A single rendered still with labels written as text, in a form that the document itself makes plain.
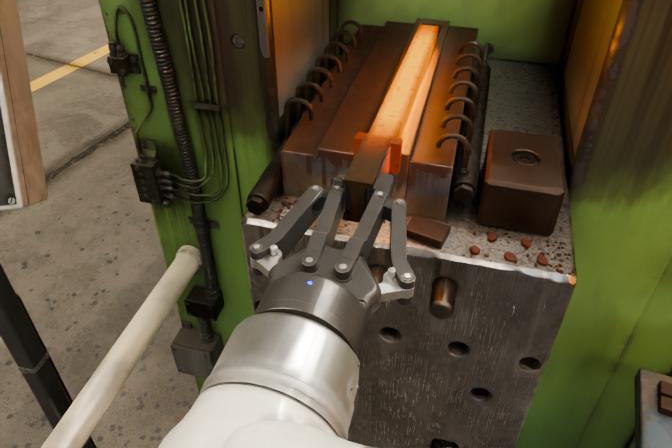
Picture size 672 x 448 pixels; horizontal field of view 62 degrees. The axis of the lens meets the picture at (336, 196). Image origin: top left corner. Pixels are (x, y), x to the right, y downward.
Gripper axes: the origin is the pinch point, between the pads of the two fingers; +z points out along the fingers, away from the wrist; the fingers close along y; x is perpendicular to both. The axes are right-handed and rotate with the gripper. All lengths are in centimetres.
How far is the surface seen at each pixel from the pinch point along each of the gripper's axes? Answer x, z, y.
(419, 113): -3.7, 19.5, 2.2
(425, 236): -10.9, 5.5, 5.6
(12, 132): -0.8, -1.2, -38.6
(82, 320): -104, 45, -96
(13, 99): 1.4, 1.7, -40.0
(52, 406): -62, 0, -56
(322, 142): -4.6, 11.5, -7.9
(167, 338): -104, 46, -67
